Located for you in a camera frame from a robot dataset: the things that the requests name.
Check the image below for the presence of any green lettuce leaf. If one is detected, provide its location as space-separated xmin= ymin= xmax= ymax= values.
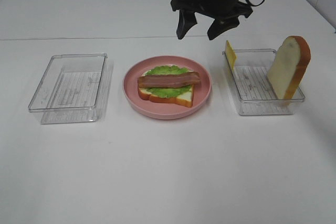
xmin=140 ymin=65 xmax=192 ymax=99

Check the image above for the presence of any yellow cheese slice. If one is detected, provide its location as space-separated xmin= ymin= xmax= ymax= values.
xmin=224 ymin=40 xmax=237 ymax=72

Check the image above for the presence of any upright bread slice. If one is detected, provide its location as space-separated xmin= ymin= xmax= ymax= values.
xmin=267 ymin=36 xmax=311 ymax=100

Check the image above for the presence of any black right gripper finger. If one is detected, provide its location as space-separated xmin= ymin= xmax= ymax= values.
xmin=207 ymin=17 xmax=239 ymax=40
xmin=176 ymin=9 xmax=197 ymax=39

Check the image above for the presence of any clear left plastic tray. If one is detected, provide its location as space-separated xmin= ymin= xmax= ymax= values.
xmin=28 ymin=53 xmax=111 ymax=124

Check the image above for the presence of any clear right plastic tray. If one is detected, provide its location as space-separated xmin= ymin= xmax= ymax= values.
xmin=223 ymin=49 xmax=305 ymax=116

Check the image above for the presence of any bread slice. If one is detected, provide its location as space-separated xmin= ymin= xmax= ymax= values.
xmin=267 ymin=36 xmax=311 ymax=100
xmin=138 ymin=69 xmax=200 ymax=108

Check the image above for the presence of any pink round plate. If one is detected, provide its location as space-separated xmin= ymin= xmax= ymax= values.
xmin=123 ymin=56 xmax=212 ymax=120

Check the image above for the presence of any clear plastic tray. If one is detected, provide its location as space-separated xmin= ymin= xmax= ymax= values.
xmin=223 ymin=49 xmax=305 ymax=116
xmin=28 ymin=53 xmax=111 ymax=124

